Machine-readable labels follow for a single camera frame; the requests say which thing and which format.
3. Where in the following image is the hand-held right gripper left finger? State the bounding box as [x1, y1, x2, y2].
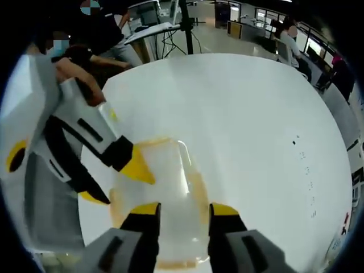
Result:
[84, 202, 162, 273]

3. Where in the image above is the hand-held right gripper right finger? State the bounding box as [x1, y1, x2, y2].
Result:
[208, 202, 297, 273]

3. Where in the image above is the clear plastic buckle box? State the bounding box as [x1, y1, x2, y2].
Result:
[109, 135, 213, 270]

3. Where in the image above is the black tripod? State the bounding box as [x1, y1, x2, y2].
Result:
[162, 0, 200, 57]

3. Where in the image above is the yellow cabinet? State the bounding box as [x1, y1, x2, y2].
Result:
[226, 20, 243, 39]

